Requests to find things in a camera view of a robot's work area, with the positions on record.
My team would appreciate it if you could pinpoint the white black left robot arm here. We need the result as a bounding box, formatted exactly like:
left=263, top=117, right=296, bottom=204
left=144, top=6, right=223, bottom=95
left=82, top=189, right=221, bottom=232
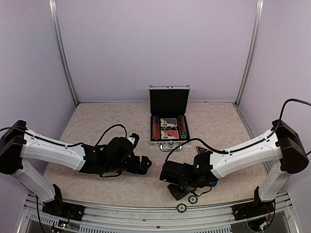
left=0, top=120, right=152, bottom=216

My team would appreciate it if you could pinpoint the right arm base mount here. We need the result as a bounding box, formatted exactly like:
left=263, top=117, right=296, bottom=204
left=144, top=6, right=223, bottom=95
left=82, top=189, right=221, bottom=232
left=232, top=202, right=257, bottom=221

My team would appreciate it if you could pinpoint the black red triangular dealer button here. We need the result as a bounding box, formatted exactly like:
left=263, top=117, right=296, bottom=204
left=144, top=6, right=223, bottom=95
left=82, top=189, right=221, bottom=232
left=196, top=146, right=209, bottom=154

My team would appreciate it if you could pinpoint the left aluminium frame post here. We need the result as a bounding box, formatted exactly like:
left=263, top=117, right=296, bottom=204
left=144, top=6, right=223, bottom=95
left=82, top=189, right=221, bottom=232
left=49, top=0, right=79, bottom=108

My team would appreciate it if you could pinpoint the blue small blind button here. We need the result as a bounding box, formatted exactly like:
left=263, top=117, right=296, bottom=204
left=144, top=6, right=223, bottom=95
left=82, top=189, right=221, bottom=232
left=209, top=181, right=218, bottom=187

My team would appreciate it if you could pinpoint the red playing card deck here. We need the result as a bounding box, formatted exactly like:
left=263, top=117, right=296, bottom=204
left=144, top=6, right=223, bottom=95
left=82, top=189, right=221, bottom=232
left=161, top=130, right=179, bottom=140

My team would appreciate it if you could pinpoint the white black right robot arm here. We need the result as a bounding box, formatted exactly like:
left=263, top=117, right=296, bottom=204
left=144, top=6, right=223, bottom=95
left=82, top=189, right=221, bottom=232
left=159, top=116, right=309, bottom=216

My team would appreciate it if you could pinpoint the right aluminium frame post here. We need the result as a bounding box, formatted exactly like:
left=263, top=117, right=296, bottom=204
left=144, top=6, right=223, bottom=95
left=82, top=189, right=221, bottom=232
left=235, top=0, right=264, bottom=108

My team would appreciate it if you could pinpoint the aluminium frame post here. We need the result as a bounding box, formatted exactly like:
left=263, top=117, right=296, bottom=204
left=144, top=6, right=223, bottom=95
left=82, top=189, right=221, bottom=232
left=49, top=0, right=79, bottom=108
left=235, top=0, right=264, bottom=108

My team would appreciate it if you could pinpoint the blue playing card deck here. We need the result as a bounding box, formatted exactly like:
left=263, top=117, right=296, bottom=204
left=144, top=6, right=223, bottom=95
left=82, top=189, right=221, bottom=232
left=160, top=118, right=178, bottom=128

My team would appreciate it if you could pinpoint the green poker chip stack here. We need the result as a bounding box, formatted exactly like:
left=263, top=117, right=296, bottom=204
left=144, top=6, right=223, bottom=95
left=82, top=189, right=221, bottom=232
left=180, top=132, right=188, bottom=139

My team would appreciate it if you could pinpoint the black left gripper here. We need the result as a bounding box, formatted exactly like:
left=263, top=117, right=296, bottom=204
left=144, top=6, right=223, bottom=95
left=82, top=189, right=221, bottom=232
left=105, top=155, right=152, bottom=174

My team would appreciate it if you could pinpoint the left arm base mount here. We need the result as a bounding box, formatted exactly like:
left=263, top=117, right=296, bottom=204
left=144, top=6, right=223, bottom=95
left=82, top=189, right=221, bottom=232
left=42, top=201, right=85, bottom=221

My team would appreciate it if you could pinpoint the aluminium poker set case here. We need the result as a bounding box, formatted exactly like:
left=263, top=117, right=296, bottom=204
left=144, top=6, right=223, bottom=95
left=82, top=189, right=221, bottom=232
left=149, top=84, right=190, bottom=152

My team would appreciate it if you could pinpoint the right chip row in case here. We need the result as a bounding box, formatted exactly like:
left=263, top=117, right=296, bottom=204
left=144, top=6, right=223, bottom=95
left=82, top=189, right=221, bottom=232
left=177, top=116, right=187, bottom=134

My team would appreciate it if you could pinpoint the front aluminium rail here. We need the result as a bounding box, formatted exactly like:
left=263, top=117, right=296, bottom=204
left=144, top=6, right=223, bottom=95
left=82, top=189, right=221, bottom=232
left=14, top=193, right=303, bottom=233

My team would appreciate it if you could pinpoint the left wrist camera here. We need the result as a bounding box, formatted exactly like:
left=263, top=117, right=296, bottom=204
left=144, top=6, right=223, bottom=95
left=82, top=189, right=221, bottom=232
left=127, top=133, right=139, bottom=148

